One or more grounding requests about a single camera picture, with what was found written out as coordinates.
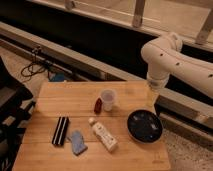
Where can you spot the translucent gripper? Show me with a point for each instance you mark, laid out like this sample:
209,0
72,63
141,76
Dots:
153,93

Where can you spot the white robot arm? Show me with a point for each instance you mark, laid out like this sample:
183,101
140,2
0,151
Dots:
164,58

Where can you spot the white ceramic cup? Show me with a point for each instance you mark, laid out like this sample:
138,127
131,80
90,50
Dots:
108,97

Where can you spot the dark blue plate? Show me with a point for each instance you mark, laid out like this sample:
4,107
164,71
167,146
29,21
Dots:
144,126

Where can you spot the white tube bottle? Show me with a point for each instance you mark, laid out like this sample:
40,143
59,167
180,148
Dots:
106,138

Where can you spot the blue object on floor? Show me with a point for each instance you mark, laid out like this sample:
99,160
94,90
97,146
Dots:
58,78

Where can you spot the blue cloth mitten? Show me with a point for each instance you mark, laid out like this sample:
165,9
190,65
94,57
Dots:
77,142

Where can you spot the black white striped block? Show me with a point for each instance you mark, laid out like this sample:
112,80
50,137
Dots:
60,131

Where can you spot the black chair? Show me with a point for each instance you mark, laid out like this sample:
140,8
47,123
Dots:
12,94

